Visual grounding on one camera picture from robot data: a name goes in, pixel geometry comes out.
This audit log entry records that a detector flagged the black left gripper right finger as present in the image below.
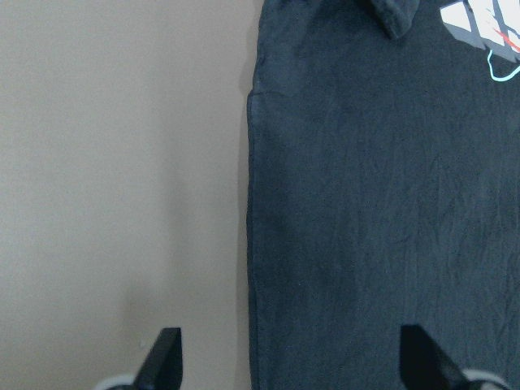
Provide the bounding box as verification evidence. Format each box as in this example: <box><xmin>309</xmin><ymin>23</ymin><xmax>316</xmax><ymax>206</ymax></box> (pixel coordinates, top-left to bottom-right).
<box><xmin>399</xmin><ymin>325</ymin><xmax>467</xmax><ymax>390</ymax></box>

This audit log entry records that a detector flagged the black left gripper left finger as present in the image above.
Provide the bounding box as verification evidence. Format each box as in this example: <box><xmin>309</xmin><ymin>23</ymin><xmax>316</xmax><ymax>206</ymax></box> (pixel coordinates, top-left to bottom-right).
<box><xmin>132</xmin><ymin>327</ymin><xmax>183</xmax><ymax>390</ymax></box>

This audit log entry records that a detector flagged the black t-shirt with logo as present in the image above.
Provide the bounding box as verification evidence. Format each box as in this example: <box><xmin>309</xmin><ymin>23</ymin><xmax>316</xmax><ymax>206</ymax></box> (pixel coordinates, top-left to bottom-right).
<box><xmin>247</xmin><ymin>1</ymin><xmax>519</xmax><ymax>389</ymax></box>

